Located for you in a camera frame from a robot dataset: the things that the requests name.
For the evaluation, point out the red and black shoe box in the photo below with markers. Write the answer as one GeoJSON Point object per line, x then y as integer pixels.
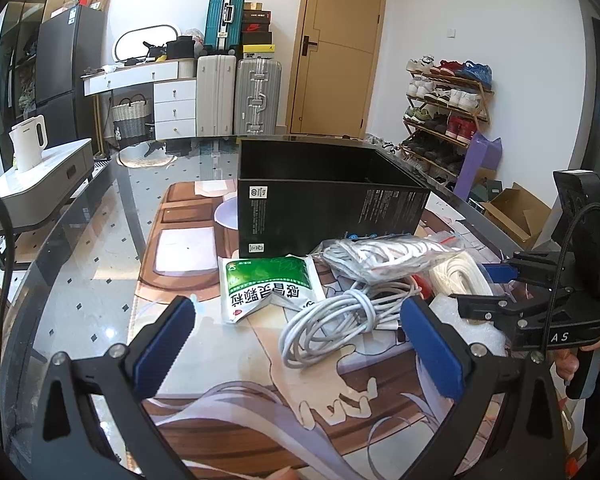
{"type": "Point", "coordinates": [256, 26]}

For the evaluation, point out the teal suitcase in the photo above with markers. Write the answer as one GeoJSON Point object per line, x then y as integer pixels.
{"type": "Point", "coordinates": [222, 17]}

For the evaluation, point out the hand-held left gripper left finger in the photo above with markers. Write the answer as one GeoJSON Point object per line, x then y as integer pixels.
{"type": "Point", "coordinates": [164, 347]}

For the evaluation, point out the purple bag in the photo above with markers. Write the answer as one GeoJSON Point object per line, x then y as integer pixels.
{"type": "Point", "coordinates": [480, 165]}

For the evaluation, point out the silver suitcase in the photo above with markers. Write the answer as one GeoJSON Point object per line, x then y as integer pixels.
{"type": "Point", "coordinates": [257, 95]}

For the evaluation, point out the tan wooden door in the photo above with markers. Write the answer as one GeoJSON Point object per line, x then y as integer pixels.
{"type": "Point", "coordinates": [340, 60]}

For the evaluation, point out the cluster of loose shoes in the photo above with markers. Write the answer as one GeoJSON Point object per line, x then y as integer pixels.
{"type": "Point", "coordinates": [380, 142]}

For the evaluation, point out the open cardboard box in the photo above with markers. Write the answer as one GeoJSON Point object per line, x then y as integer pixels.
{"type": "Point", "coordinates": [517, 212]}

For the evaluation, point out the white shoelaces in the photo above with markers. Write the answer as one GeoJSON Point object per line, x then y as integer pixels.
{"type": "Point", "coordinates": [460, 275]}

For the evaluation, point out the black bag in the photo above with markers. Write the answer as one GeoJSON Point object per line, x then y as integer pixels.
{"type": "Point", "coordinates": [180, 46]}

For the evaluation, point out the black refrigerator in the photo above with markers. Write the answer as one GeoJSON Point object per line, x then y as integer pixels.
{"type": "Point", "coordinates": [67, 60]}

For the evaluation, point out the collection of shoes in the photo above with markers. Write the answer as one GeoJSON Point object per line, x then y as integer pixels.
{"type": "Point", "coordinates": [455, 127]}

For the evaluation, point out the printed desk mat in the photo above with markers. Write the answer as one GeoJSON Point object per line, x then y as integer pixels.
{"type": "Point", "coordinates": [260, 385]}

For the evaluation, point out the black shoe box white label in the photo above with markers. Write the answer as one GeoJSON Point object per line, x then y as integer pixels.
{"type": "Point", "coordinates": [257, 15]}

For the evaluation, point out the black cardboard box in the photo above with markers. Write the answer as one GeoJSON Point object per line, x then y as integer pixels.
{"type": "Point", "coordinates": [305, 210]}

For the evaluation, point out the wooden shoe rack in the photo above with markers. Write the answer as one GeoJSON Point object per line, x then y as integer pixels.
{"type": "Point", "coordinates": [475, 91]}

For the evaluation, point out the white bubble wrap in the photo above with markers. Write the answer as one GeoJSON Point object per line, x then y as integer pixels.
{"type": "Point", "coordinates": [480, 334]}

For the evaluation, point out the white dresser with drawers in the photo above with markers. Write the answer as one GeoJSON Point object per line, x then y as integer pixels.
{"type": "Point", "coordinates": [172, 97]}

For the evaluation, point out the person's right hand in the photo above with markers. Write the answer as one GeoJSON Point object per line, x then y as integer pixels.
{"type": "Point", "coordinates": [564, 366]}

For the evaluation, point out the oval white-framed mirror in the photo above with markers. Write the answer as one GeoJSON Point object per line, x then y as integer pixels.
{"type": "Point", "coordinates": [132, 42]}

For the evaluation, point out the white suitcase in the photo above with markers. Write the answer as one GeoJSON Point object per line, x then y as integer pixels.
{"type": "Point", "coordinates": [215, 95]}

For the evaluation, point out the green medicine packet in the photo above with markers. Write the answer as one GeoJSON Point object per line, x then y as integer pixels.
{"type": "Point", "coordinates": [265, 280]}

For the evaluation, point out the dark green box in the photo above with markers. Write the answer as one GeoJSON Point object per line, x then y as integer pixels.
{"type": "Point", "coordinates": [486, 192]}

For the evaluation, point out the white electric kettle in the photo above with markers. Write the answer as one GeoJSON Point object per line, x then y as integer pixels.
{"type": "Point", "coordinates": [26, 142]}

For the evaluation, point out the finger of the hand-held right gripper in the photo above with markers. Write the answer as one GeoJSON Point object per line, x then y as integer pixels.
{"type": "Point", "coordinates": [500, 272]}
{"type": "Point", "coordinates": [485, 306]}

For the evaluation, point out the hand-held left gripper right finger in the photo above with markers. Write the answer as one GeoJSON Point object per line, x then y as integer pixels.
{"type": "Point", "coordinates": [432, 352]}

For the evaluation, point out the yellow and black shoe box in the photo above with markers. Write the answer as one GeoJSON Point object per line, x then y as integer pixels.
{"type": "Point", "coordinates": [258, 51]}

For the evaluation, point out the grey side table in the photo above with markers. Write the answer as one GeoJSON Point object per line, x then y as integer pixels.
{"type": "Point", "coordinates": [40, 175]}

